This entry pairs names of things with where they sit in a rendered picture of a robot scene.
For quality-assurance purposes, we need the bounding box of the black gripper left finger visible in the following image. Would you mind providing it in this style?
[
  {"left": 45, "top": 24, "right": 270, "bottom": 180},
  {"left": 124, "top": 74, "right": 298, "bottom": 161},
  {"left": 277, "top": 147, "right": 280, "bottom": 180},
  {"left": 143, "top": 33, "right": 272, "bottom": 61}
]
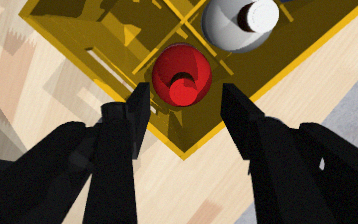
[{"left": 0, "top": 82, "right": 151, "bottom": 224}]

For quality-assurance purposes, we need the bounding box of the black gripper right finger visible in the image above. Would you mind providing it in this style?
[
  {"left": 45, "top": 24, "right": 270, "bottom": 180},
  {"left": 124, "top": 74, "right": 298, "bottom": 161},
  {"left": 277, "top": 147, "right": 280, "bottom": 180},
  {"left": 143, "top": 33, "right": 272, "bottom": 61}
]
[{"left": 220, "top": 83, "right": 358, "bottom": 224}]

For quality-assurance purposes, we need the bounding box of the yellow crate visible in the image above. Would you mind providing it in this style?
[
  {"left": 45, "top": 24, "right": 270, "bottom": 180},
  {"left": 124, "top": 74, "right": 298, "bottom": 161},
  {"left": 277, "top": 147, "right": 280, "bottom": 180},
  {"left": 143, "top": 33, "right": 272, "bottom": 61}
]
[{"left": 53, "top": 0, "right": 358, "bottom": 131}]

